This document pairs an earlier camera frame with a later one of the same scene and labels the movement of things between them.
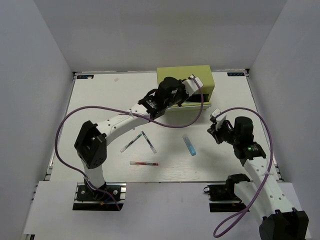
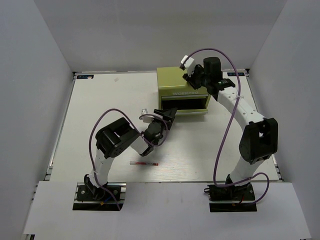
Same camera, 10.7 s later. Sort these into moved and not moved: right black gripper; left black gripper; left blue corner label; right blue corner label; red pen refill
Moved: right black gripper; left black gripper
Not moved: left blue corner label; right blue corner label; red pen refill
